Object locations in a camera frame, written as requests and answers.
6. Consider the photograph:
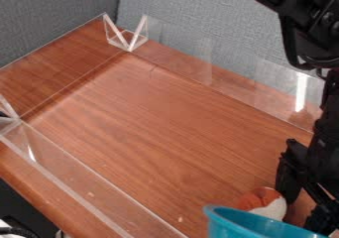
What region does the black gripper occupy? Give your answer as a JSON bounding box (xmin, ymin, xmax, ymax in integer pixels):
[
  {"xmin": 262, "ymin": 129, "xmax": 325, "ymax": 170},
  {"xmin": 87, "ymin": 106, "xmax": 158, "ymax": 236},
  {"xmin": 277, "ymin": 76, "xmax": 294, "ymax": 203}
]
[{"xmin": 274, "ymin": 129, "xmax": 339, "ymax": 236}]

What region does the red and white toy mushroom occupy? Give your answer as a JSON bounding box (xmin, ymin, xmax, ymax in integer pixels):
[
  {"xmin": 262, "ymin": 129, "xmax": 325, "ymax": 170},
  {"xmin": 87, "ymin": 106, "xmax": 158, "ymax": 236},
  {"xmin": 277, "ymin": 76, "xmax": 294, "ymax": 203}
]
[{"xmin": 236, "ymin": 186, "xmax": 286, "ymax": 221}]

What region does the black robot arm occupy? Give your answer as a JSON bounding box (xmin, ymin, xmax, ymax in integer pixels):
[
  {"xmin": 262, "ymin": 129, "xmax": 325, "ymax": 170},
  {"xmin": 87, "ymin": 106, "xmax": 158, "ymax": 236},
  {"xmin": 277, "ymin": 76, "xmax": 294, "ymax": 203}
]
[{"xmin": 254, "ymin": 0, "xmax": 339, "ymax": 236}]

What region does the blue plastic bowl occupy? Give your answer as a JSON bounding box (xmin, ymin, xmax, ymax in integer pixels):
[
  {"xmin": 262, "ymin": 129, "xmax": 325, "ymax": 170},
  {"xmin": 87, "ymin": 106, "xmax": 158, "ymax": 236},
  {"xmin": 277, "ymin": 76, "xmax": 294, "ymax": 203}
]
[{"xmin": 202, "ymin": 205, "xmax": 329, "ymax": 238}]

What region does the clear acrylic back barrier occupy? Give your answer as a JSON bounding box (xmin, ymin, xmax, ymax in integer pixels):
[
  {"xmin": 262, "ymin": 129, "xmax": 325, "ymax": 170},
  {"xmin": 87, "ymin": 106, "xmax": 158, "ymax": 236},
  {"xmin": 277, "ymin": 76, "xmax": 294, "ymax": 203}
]
[{"xmin": 101, "ymin": 15, "xmax": 324, "ymax": 131}]

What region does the clear acrylic barrier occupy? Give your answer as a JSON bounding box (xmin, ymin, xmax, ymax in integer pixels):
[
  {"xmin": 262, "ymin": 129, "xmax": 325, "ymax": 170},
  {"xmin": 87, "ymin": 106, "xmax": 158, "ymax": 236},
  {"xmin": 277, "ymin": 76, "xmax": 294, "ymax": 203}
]
[
  {"xmin": 0, "ymin": 95, "xmax": 188, "ymax": 238},
  {"xmin": 101, "ymin": 15, "xmax": 324, "ymax": 131}
]

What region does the clear acrylic front barrier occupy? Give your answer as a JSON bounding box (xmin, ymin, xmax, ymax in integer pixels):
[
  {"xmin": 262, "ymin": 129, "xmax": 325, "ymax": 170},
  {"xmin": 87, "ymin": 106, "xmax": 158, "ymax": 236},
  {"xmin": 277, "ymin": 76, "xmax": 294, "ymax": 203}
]
[{"xmin": 0, "ymin": 95, "xmax": 188, "ymax": 238}]

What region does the black and white corner object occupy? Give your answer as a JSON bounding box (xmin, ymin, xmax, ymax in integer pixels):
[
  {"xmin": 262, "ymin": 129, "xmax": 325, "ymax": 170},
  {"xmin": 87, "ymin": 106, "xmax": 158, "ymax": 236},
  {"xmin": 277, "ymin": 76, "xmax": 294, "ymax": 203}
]
[{"xmin": 0, "ymin": 179, "xmax": 73, "ymax": 238}]

